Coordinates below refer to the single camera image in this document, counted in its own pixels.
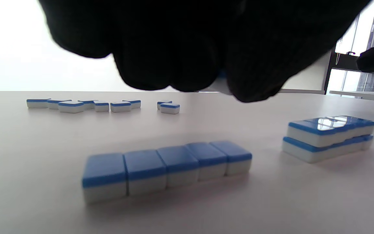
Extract blue mahjong tiles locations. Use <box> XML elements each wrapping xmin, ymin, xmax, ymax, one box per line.
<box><xmin>26</xmin><ymin>98</ymin><xmax>180</xmax><ymax>115</ymax></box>

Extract black window frame pillar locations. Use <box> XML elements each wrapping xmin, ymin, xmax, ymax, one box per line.
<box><xmin>323</xmin><ymin>49</ymin><xmax>340</xmax><ymax>95</ymax></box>

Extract white window ledge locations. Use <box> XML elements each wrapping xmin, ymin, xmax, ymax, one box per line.
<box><xmin>329</xmin><ymin>90</ymin><xmax>374</xmax><ymax>103</ymax></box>

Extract blue mahjong tile wall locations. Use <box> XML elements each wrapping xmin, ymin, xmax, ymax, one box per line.
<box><xmin>82</xmin><ymin>140</ymin><xmax>253</xmax><ymax>204</ymax></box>
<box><xmin>282</xmin><ymin>115</ymin><xmax>374</xmax><ymax>163</ymax></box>

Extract person's left hand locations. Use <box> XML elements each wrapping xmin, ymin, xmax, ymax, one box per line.
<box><xmin>38</xmin><ymin>0</ymin><xmax>374</xmax><ymax>103</ymax></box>

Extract single blue white mahjong tile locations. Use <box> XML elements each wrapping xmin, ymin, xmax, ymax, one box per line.
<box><xmin>200</xmin><ymin>70</ymin><xmax>233</xmax><ymax>95</ymax></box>

